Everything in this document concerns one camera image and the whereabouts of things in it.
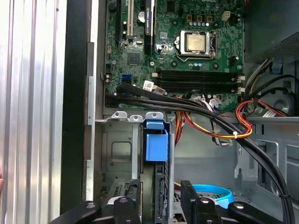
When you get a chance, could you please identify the orange power wire bundle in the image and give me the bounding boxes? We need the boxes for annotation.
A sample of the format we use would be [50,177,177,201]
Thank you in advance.
[174,99,288,147]

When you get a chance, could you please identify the blue data wire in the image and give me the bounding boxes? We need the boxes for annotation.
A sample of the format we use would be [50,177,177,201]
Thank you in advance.
[191,184,234,210]

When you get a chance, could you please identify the black chipset chip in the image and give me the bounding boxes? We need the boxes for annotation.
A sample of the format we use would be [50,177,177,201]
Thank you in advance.
[128,52,141,65]

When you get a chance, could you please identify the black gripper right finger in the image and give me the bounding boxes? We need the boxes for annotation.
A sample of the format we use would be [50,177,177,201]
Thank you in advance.
[181,179,284,224]

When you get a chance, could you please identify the yellow black PSU wires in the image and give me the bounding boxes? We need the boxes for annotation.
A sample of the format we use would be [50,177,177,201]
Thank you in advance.
[242,58,275,98]

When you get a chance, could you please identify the metal socket cover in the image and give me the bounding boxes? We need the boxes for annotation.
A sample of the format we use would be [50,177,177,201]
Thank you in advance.
[178,29,217,58]

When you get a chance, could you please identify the silver CPU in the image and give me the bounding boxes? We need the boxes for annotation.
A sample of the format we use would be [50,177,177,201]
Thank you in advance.
[186,32,206,53]

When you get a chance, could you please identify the metal locking lever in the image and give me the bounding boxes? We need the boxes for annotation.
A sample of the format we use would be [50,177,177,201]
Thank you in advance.
[175,53,217,63]

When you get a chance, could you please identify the white expansion slot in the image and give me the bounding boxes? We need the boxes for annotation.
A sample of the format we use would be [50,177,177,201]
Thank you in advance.
[127,0,135,40]

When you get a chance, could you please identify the metal disk bay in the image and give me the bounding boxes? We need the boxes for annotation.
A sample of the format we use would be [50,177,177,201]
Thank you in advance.
[94,111,176,224]

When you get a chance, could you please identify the black RAM slot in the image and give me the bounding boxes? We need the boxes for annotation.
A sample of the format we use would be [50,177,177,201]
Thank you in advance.
[156,74,245,81]
[156,70,245,76]
[156,80,245,87]
[156,85,245,93]

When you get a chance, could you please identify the black graphics card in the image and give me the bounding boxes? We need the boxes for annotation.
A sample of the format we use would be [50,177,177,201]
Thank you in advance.
[143,0,157,56]

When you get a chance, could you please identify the grey metal drive cage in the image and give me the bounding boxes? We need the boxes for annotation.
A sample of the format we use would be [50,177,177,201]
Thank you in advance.
[233,116,299,224]

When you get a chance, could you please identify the hard disk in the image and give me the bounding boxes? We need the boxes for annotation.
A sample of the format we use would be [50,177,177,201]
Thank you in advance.
[139,119,170,224]

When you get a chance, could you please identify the white purple panel wires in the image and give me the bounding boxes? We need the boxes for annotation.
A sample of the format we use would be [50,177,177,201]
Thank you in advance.
[191,94,225,110]

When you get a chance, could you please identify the green motherboard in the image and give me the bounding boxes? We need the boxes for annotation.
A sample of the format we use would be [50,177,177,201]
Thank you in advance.
[104,0,246,109]

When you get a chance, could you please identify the black PC case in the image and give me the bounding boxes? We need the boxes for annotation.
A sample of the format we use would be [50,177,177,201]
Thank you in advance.
[59,0,299,224]

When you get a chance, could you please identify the grey power supply unit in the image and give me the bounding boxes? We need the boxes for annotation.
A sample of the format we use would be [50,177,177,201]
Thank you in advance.
[242,0,299,63]

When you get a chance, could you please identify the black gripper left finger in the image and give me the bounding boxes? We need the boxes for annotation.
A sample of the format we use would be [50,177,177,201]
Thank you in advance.
[49,179,143,224]

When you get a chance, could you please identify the black cable bundle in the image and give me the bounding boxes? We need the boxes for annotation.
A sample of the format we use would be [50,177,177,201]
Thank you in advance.
[105,83,294,224]

